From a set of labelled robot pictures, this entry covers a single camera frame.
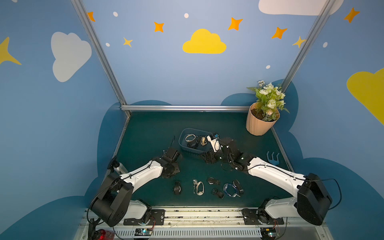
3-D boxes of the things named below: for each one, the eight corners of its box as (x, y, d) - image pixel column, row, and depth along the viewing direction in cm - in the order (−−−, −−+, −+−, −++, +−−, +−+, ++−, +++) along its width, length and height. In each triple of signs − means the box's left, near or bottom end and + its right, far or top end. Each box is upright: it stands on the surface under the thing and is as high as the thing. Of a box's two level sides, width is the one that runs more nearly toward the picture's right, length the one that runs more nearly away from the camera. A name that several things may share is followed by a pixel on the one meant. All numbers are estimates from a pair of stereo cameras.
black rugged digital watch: (174, 195, 83) (173, 191, 78) (175, 182, 88) (174, 178, 82) (180, 195, 83) (180, 191, 78) (181, 182, 88) (180, 178, 82)
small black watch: (210, 192, 84) (210, 191, 82) (212, 187, 85) (213, 186, 83) (222, 199, 81) (223, 198, 79) (224, 194, 83) (225, 193, 81)
